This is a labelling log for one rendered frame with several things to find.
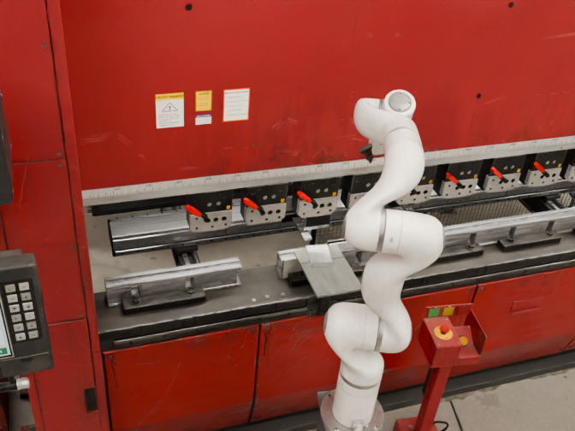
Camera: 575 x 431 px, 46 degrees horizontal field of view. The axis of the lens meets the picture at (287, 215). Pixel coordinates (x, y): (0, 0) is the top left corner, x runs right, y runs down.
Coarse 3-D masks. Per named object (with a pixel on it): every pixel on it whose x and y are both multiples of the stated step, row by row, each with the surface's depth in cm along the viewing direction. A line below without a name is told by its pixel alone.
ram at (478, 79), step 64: (64, 0) 180; (128, 0) 186; (192, 0) 191; (256, 0) 197; (320, 0) 204; (384, 0) 211; (448, 0) 218; (512, 0) 226; (128, 64) 196; (192, 64) 203; (256, 64) 209; (320, 64) 217; (384, 64) 224; (448, 64) 233; (512, 64) 241; (128, 128) 208; (192, 128) 215; (256, 128) 223; (320, 128) 231; (448, 128) 250; (512, 128) 260; (192, 192) 230
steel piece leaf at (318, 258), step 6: (312, 252) 264; (318, 252) 264; (324, 252) 264; (312, 258) 261; (318, 258) 261; (324, 258) 261; (330, 258) 262; (312, 264) 256; (318, 264) 256; (324, 264) 257; (330, 264) 257
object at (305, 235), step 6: (288, 198) 288; (288, 204) 282; (288, 210) 279; (288, 216) 280; (294, 216) 281; (294, 222) 278; (300, 222) 278; (300, 228) 275; (300, 234) 273; (306, 234) 272; (306, 240) 270
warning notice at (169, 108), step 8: (160, 96) 205; (168, 96) 206; (176, 96) 207; (160, 104) 207; (168, 104) 208; (176, 104) 209; (160, 112) 208; (168, 112) 209; (176, 112) 210; (160, 120) 210; (168, 120) 211; (176, 120) 212
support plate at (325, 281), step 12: (300, 252) 263; (336, 252) 265; (300, 264) 258; (336, 264) 259; (348, 264) 260; (312, 276) 253; (324, 276) 253; (336, 276) 254; (348, 276) 254; (312, 288) 248; (324, 288) 248; (336, 288) 248; (348, 288) 249; (360, 288) 249
